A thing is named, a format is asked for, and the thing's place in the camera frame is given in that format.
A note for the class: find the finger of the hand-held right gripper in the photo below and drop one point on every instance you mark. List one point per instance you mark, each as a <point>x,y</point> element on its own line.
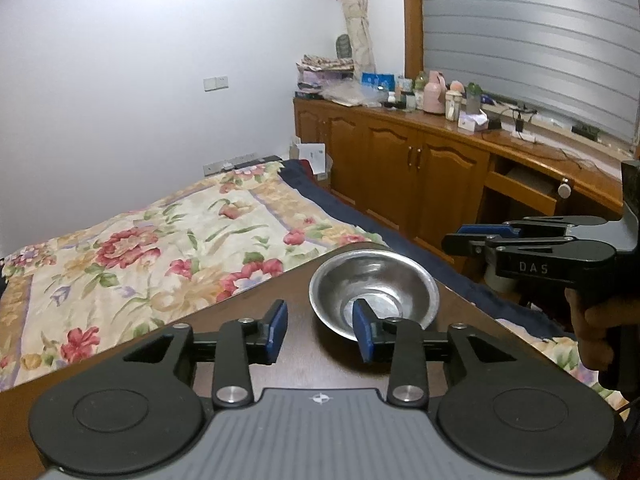
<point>465,244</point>
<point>487,230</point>

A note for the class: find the white power strip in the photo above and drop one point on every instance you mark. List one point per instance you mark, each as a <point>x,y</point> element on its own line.
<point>524,136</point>

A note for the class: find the white tissue box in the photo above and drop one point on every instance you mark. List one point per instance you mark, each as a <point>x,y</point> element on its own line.
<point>472,122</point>

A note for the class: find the floral patterned box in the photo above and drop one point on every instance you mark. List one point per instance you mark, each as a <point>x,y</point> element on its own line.
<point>325,62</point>

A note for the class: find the clear bottle green cap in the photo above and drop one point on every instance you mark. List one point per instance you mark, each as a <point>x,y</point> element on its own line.
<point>474,100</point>

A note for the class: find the grey pouch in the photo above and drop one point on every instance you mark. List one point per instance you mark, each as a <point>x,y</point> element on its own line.
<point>344,47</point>

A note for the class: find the window blinds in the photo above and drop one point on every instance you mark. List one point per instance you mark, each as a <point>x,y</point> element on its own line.
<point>525,35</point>

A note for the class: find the blue packet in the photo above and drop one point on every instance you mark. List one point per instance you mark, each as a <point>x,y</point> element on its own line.
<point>377,80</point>

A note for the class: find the wooden cabinet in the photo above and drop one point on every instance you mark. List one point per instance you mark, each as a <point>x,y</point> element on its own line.
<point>390,160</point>

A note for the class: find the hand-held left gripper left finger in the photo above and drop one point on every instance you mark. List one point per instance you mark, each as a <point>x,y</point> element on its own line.
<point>276,329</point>

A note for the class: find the wooden window frame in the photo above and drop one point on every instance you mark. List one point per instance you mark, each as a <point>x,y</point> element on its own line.
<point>412,20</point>

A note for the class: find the pink thermos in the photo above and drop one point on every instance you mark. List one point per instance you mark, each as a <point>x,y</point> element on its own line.
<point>434,92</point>

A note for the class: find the clear plastic bags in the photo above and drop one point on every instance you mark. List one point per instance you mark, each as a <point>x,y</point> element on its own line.
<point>350,92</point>

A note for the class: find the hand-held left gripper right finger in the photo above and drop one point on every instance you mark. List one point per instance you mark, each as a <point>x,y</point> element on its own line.
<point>363,334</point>

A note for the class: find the floral blanket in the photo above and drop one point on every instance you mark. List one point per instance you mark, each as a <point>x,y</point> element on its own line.
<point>150,240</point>

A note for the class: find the cream curtain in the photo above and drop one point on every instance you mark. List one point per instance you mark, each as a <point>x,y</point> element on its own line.
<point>357,20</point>

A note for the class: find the stainless steel bowl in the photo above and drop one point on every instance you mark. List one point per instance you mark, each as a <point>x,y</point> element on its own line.
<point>344,280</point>

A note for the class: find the wall socket strip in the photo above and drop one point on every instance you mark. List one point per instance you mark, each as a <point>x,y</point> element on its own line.
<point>227,164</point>

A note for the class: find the peach drinking bottle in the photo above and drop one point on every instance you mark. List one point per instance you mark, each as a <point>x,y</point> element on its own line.
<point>453,100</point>

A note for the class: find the person's right hand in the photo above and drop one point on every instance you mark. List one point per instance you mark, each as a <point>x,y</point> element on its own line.
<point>595,325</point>

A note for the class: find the wooden drawer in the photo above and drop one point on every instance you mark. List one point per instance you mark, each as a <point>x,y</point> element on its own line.
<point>520,195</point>

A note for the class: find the white paper boxes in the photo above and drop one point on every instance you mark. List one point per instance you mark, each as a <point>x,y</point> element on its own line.
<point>310,157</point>

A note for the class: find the wall switch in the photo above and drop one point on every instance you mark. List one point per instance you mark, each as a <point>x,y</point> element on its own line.
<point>215,83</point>

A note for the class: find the green lidded bottle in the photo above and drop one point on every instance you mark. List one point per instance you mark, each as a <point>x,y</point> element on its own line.
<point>420,81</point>

